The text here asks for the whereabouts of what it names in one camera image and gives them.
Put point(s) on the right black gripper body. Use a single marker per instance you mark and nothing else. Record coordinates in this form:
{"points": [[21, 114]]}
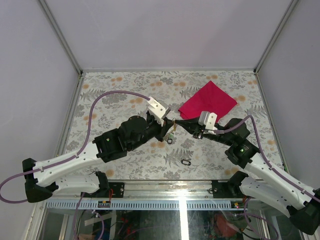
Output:
{"points": [[219, 138]]}

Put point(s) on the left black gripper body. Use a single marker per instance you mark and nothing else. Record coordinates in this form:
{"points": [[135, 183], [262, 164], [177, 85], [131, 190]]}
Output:
{"points": [[154, 130]]}

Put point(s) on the large metal keyring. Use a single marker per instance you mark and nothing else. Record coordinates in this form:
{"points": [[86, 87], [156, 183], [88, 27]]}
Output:
{"points": [[170, 134]]}

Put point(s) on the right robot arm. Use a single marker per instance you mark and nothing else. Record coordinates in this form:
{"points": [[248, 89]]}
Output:
{"points": [[258, 177]]}

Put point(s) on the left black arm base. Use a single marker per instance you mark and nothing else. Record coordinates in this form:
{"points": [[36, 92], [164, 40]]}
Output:
{"points": [[117, 189]]}

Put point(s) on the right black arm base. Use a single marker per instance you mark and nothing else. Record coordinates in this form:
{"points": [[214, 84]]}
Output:
{"points": [[221, 190]]}

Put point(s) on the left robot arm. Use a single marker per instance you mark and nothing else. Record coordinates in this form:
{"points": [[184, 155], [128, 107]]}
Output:
{"points": [[44, 179]]}

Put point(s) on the folded magenta cloth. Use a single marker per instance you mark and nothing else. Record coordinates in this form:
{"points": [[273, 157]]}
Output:
{"points": [[209, 98]]}

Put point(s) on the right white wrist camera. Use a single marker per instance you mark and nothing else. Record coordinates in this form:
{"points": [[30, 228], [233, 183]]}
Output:
{"points": [[208, 120]]}

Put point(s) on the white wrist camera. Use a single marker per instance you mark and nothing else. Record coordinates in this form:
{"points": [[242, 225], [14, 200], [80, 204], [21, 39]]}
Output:
{"points": [[158, 109], [208, 120]]}

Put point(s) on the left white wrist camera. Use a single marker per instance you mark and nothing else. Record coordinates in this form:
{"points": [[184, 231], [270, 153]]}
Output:
{"points": [[158, 109]]}

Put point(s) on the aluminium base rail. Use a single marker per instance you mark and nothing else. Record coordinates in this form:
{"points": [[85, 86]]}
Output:
{"points": [[154, 195]]}

